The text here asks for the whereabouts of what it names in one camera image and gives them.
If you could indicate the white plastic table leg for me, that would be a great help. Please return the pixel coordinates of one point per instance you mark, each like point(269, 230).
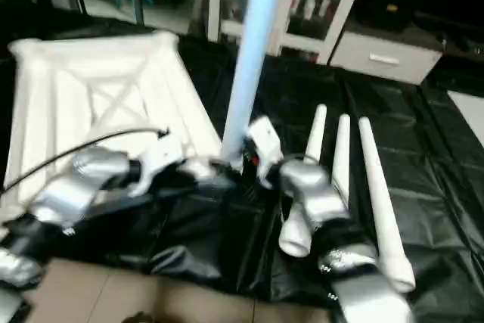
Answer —
point(253, 51)
point(382, 209)
point(302, 187)
point(342, 156)

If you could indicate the black work mat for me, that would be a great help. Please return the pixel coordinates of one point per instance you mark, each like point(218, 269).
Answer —
point(227, 240)

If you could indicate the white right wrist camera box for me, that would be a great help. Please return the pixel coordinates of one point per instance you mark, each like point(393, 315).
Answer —
point(265, 145)

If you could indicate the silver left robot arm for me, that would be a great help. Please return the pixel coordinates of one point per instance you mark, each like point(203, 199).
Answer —
point(68, 194)

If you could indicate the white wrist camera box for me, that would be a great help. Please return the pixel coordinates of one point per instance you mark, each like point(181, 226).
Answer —
point(265, 145)
point(162, 158)

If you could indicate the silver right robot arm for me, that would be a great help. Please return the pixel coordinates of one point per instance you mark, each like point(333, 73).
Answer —
point(333, 217)

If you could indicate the white plastic table top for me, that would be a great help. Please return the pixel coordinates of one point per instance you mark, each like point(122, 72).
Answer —
point(98, 88)

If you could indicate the white drawer unit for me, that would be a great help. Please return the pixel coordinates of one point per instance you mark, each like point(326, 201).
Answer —
point(386, 57)

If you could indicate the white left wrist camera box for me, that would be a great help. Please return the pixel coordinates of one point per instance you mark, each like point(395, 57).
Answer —
point(162, 158)

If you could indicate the white glass-door cabinet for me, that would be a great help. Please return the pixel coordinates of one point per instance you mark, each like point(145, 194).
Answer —
point(325, 1)

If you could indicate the white flat board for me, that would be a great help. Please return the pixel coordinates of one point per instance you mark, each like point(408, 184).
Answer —
point(469, 115)

